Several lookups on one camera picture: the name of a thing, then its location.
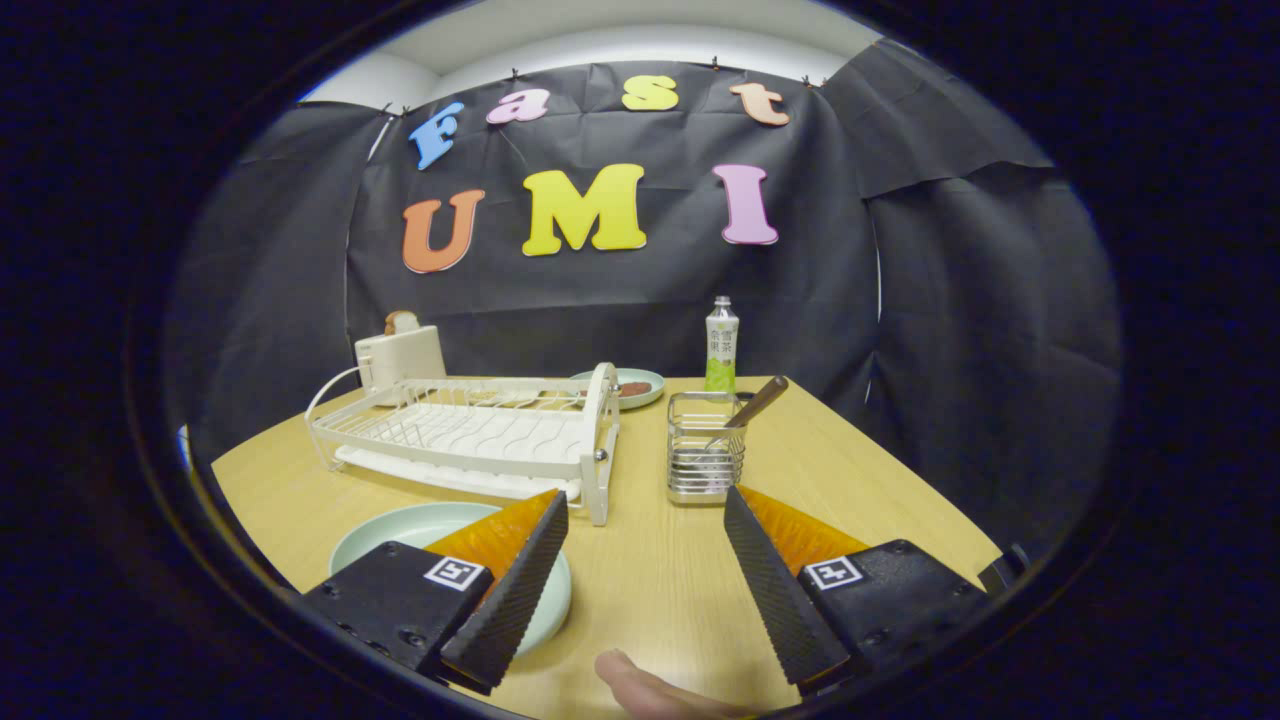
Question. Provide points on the white toaster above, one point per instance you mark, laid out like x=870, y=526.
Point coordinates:
x=400, y=360

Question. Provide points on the small plate with food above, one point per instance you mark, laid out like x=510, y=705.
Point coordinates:
x=640, y=385

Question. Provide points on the pale green plate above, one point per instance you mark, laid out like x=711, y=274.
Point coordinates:
x=400, y=525

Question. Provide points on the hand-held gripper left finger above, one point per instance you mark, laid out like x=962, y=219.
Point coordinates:
x=505, y=610

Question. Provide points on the toast slice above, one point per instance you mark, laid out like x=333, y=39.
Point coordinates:
x=402, y=322

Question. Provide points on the green label drink bottle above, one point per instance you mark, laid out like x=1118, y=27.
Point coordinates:
x=722, y=345

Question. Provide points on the black backdrop cloth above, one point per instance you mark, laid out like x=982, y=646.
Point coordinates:
x=950, y=300

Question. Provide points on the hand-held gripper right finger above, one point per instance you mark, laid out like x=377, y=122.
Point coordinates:
x=785, y=600

